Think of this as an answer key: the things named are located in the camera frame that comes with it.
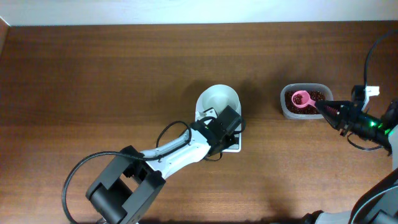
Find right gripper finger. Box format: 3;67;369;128
315;100;352;108
315;104;341;129

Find clear plastic container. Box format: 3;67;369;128
280;83;333;120

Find white digital kitchen scale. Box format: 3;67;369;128
195;98;241;153

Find pink measuring scoop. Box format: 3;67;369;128
291;90;315;108

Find white round bowl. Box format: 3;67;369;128
195;84;242;115

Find red adzuki beans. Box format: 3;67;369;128
284;91;325;114

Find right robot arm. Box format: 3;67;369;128
299;99;397;224

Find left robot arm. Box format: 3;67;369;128
86;106;244;224

